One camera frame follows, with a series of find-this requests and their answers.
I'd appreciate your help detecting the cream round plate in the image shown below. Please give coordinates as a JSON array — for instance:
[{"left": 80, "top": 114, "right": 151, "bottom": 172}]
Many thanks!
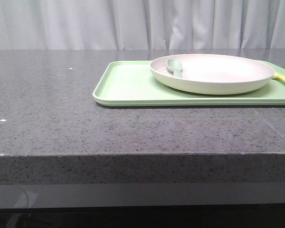
[{"left": 150, "top": 54, "right": 276, "bottom": 95}]

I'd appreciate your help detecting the light green plastic tray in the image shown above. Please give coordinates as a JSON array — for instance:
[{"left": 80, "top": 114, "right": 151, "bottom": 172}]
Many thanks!
[{"left": 93, "top": 61, "right": 285, "bottom": 107}]

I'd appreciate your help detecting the sage green spoon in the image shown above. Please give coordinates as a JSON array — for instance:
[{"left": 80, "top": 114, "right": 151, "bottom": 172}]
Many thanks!
[{"left": 166, "top": 59, "right": 182, "bottom": 78}]

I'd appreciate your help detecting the grey pleated curtain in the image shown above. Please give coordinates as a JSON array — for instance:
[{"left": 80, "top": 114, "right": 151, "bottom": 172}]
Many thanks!
[{"left": 0, "top": 0, "right": 285, "bottom": 50}]

